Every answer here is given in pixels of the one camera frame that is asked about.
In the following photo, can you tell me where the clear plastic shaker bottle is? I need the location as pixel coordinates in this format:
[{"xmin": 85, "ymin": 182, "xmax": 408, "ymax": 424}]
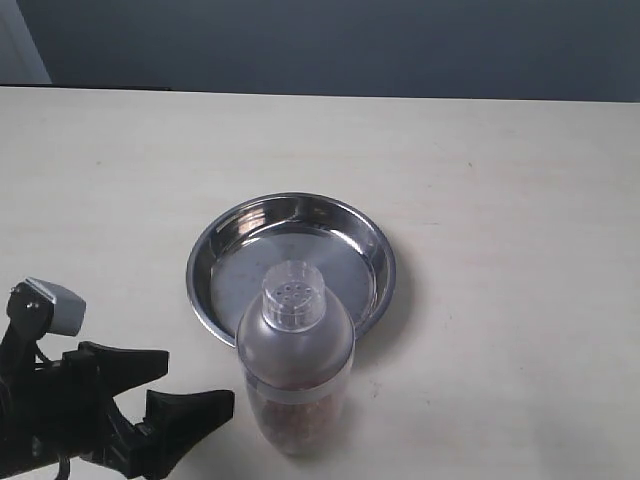
[{"xmin": 235, "ymin": 261, "xmax": 356, "ymax": 455}]

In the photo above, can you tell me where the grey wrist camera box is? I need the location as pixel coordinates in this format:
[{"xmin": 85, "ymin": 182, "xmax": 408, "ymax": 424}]
[{"xmin": 26, "ymin": 277, "xmax": 86, "ymax": 337}]

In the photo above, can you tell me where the round stainless steel plate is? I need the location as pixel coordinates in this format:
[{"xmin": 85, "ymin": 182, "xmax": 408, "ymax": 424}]
[{"xmin": 186, "ymin": 192, "xmax": 397, "ymax": 346}]

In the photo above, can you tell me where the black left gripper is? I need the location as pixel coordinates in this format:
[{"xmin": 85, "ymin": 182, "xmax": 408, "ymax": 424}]
[{"xmin": 1, "ymin": 341, "xmax": 235, "ymax": 479}]

